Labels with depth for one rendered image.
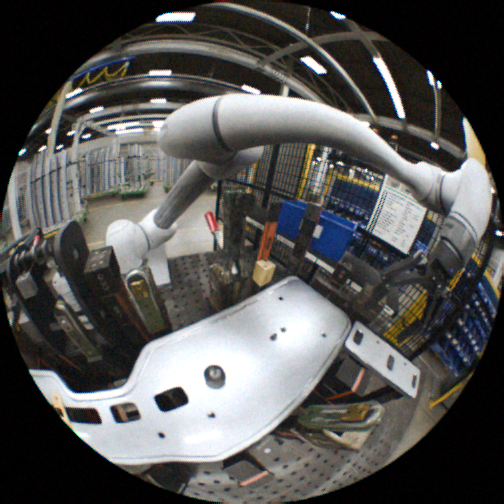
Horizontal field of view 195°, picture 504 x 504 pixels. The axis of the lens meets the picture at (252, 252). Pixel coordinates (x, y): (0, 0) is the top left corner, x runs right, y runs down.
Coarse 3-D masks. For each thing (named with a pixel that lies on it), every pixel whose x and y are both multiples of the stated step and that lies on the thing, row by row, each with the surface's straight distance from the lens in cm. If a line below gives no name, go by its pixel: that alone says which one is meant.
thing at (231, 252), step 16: (224, 192) 25; (240, 192) 26; (224, 208) 25; (240, 208) 26; (224, 224) 25; (240, 224) 26; (224, 240) 26; (240, 240) 27; (224, 256) 28; (240, 256) 28; (240, 272) 30
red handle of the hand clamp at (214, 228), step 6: (204, 216) 35; (210, 216) 34; (210, 222) 33; (216, 222) 33; (210, 228) 33; (216, 228) 32; (216, 234) 32; (216, 240) 32; (222, 240) 31; (222, 246) 31; (222, 252) 30; (234, 264) 30; (234, 270) 29
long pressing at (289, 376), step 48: (288, 288) 39; (192, 336) 28; (240, 336) 28; (288, 336) 31; (336, 336) 36; (48, 384) 44; (144, 384) 28; (192, 384) 26; (240, 384) 26; (288, 384) 28; (96, 432) 34; (144, 432) 28; (192, 432) 26; (240, 432) 26
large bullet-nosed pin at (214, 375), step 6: (210, 366) 22; (216, 366) 22; (204, 372) 22; (210, 372) 21; (216, 372) 21; (222, 372) 22; (204, 378) 22; (210, 378) 21; (216, 378) 21; (222, 378) 22; (210, 384) 23; (216, 384) 22; (222, 384) 24
